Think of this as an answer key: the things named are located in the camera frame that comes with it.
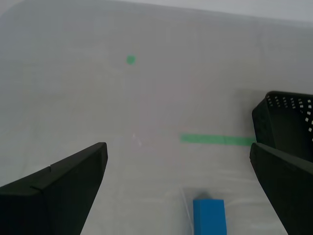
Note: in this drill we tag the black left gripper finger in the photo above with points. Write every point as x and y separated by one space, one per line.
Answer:
291 191
49 200

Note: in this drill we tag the black perforated plastic basket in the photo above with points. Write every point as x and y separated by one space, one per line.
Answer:
281 127

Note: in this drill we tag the blue rectangular block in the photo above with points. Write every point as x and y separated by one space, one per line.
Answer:
209 218

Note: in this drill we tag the long green tape strip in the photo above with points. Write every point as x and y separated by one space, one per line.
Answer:
215 139

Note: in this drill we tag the white table cloth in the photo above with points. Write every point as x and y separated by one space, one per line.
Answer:
73 98

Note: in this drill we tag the small green tape mark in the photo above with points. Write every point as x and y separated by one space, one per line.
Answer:
130 59

